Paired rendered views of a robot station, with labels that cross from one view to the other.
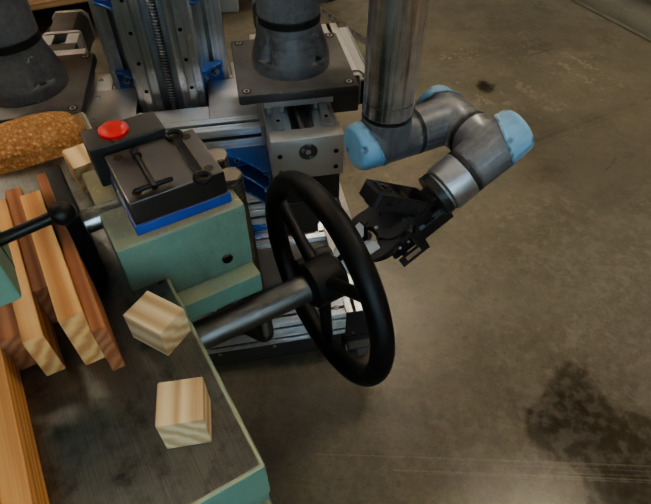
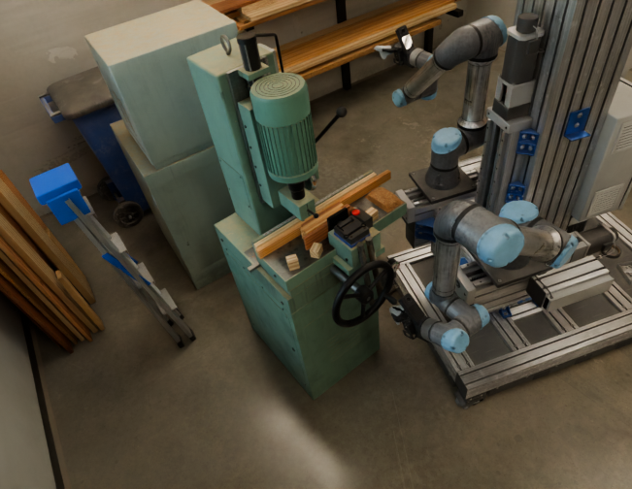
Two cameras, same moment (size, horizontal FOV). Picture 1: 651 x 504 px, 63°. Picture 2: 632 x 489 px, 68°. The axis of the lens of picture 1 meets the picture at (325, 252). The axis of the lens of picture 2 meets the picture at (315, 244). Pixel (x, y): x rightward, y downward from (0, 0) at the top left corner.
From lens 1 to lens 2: 1.36 m
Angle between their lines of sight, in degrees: 59
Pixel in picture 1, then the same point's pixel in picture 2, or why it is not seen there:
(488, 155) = (436, 332)
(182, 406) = (290, 259)
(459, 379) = (462, 468)
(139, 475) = (281, 261)
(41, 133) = (381, 198)
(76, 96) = (441, 195)
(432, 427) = (423, 451)
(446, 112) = (460, 312)
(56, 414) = (293, 244)
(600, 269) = not seen: outside the picture
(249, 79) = not seen: hidden behind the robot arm
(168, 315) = (315, 249)
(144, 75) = not seen: hidden behind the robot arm
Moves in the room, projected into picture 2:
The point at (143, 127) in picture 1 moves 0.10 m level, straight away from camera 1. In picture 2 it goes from (363, 217) to (385, 207)
